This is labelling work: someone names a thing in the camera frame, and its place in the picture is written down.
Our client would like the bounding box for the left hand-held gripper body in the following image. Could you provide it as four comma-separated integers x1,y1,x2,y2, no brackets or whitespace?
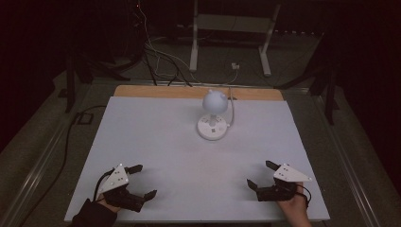
97,163,147,213

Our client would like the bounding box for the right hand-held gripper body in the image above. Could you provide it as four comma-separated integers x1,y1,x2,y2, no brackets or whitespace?
256,163,313,202

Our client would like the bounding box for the person's right hand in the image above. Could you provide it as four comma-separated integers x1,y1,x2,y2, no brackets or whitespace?
276,182,312,227

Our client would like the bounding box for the person's left hand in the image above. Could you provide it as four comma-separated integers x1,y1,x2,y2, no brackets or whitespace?
96,193,121,215

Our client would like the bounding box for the white table sheet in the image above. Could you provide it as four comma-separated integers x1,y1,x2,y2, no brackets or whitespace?
63,96,331,223

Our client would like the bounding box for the person's left dark sleeve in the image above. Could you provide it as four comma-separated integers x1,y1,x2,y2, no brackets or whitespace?
70,198,118,227

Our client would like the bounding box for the black floor box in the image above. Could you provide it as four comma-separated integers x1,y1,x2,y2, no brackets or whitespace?
76,113,95,126

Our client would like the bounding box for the white round-headed desk lamp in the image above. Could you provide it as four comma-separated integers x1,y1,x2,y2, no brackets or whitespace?
197,89,231,142

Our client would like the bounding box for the black tripod stand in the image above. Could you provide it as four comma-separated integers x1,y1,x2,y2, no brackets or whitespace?
273,29,343,126
58,51,143,114

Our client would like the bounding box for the grey metal stand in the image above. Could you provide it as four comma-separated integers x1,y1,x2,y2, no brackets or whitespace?
188,0,282,78

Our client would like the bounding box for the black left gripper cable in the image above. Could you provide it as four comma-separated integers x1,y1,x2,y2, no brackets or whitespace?
93,168,115,202

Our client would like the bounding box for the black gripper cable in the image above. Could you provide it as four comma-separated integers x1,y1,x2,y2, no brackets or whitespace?
295,183,312,210
93,168,115,202

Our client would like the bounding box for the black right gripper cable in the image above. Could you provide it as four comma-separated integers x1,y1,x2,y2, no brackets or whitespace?
295,183,312,210

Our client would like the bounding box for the black floor cable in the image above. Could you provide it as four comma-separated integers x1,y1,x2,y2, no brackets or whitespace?
17,104,108,227

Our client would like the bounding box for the white lamp cable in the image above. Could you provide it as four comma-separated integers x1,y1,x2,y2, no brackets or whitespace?
226,87,236,128

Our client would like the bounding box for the metal floor rail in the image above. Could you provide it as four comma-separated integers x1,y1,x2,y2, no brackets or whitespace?
310,94,384,227
0,82,96,227

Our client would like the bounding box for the black cable bundle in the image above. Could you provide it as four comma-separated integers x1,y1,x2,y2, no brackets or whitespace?
142,44,194,88

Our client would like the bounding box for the white floor cable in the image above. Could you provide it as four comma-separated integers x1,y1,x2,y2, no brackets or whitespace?
137,0,239,86

